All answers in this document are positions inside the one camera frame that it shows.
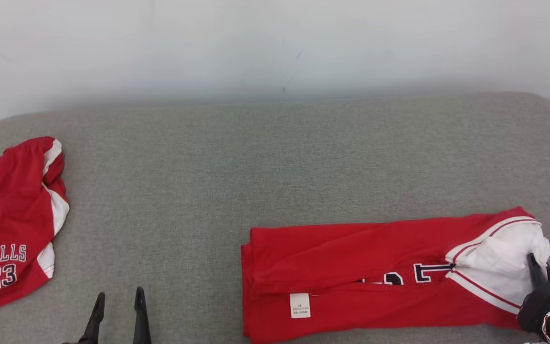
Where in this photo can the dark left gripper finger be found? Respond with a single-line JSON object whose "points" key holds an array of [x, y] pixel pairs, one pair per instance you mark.
{"points": [[92, 325], [141, 320]]}

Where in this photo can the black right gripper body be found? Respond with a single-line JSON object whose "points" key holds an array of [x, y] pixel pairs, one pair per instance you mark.
{"points": [[542, 298]]}

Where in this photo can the red Bulls 23 shorts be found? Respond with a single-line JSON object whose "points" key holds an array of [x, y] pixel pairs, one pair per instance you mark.
{"points": [[12, 205]]}

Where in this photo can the red Bulls jersey white sleeves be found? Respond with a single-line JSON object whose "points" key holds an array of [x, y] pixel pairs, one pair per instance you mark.
{"points": [[351, 253]]}

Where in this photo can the grey fabric sofa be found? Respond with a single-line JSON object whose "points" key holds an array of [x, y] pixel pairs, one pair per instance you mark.
{"points": [[208, 167]]}

